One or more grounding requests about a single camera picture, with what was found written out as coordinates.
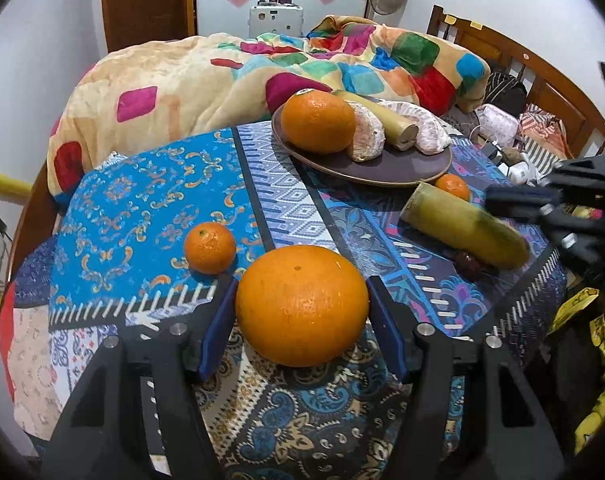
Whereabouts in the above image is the large orange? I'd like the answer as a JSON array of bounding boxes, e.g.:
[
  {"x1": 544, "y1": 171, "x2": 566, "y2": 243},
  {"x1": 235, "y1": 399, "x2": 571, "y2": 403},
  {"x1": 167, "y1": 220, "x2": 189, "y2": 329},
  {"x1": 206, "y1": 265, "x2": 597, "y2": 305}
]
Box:
[
  {"x1": 235, "y1": 245, "x2": 368, "y2": 367},
  {"x1": 281, "y1": 90, "x2": 357, "y2": 154}
]

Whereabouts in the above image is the large back orange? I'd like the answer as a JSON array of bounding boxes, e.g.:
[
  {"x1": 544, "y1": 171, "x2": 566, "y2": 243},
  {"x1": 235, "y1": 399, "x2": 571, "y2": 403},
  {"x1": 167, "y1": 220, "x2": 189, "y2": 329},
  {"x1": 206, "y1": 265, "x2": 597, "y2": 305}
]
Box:
[{"x1": 235, "y1": 245, "x2": 368, "y2": 367}]

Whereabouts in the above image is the yellow sugarcane piece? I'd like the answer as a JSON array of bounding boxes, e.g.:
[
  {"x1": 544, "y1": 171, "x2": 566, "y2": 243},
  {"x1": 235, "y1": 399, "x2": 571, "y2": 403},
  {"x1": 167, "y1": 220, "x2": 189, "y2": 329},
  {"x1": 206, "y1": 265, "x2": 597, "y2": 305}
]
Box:
[{"x1": 333, "y1": 90, "x2": 419, "y2": 151}]

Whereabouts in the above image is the colourful patchwork blanket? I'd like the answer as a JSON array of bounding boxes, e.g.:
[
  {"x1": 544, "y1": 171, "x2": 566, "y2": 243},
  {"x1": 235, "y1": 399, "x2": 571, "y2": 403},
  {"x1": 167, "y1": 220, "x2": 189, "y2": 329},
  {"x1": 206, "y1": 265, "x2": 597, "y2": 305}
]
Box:
[{"x1": 46, "y1": 15, "x2": 491, "y2": 204}]

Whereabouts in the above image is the wooden bed headboard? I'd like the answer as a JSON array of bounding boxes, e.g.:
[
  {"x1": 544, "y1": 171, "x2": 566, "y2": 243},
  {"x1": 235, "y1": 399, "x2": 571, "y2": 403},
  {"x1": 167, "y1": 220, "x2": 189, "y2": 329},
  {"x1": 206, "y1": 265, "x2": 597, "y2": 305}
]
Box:
[{"x1": 427, "y1": 6, "x2": 605, "y2": 156}]

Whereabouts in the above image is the large front orange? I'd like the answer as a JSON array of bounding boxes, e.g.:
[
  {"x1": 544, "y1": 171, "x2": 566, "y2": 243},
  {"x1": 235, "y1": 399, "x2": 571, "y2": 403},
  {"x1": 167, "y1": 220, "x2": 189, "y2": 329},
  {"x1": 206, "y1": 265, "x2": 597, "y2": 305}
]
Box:
[{"x1": 281, "y1": 90, "x2": 357, "y2": 154}]

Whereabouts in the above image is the blue patterned patchwork cloth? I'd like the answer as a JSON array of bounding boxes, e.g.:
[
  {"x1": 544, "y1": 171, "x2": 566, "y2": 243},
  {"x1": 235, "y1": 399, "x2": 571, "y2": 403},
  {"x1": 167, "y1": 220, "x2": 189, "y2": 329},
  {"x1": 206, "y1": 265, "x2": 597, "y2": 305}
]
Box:
[{"x1": 0, "y1": 122, "x2": 566, "y2": 479}]

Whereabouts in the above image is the purple ceramic plate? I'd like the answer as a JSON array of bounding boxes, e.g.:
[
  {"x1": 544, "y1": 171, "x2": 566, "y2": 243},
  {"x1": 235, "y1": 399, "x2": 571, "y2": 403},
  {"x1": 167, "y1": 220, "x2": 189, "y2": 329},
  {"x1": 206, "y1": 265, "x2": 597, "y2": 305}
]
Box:
[{"x1": 271, "y1": 106, "x2": 453, "y2": 188}]

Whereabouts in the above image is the small mandarin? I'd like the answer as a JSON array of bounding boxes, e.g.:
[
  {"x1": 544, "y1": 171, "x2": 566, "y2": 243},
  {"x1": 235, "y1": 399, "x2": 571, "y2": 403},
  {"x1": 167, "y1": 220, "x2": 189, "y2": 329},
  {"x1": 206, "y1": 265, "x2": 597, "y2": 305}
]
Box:
[
  {"x1": 184, "y1": 222, "x2": 236, "y2": 275},
  {"x1": 435, "y1": 174, "x2": 471, "y2": 202}
]

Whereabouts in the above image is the green sugarcane piece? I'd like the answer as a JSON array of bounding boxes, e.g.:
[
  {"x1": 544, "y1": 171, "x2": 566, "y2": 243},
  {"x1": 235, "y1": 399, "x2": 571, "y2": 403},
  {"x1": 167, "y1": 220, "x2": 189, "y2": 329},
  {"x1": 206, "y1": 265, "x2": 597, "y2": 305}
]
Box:
[{"x1": 400, "y1": 182, "x2": 530, "y2": 270}]

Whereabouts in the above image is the brown wooden door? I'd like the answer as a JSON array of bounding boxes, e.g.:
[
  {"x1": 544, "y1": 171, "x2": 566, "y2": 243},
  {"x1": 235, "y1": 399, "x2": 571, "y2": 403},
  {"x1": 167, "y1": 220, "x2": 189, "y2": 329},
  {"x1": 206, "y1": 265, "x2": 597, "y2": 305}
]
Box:
[{"x1": 102, "y1": 0, "x2": 196, "y2": 52}]

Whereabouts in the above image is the white bedside cabinet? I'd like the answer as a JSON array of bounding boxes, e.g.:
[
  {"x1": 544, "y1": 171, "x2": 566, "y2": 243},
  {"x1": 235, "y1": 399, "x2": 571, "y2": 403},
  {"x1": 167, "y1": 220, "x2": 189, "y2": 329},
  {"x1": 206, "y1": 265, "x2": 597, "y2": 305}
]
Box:
[{"x1": 248, "y1": 0, "x2": 303, "y2": 37}]

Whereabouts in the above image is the black backpack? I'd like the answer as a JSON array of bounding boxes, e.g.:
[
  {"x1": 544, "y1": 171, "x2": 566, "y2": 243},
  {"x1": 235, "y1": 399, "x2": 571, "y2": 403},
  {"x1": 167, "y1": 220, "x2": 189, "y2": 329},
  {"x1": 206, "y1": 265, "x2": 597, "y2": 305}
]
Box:
[{"x1": 483, "y1": 70, "x2": 528, "y2": 118}]

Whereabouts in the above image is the dark red jujube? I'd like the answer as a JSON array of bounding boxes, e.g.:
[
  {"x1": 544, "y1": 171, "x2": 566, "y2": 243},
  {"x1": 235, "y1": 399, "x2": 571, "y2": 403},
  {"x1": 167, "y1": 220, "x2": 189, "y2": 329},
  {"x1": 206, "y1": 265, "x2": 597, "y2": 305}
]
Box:
[{"x1": 454, "y1": 250, "x2": 485, "y2": 283}]

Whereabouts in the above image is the pink quilted pouch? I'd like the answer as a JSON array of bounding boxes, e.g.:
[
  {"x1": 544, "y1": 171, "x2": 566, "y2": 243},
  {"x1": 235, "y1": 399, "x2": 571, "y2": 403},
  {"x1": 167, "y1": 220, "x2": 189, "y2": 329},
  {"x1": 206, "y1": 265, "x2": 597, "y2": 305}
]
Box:
[{"x1": 475, "y1": 104, "x2": 519, "y2": 148}]

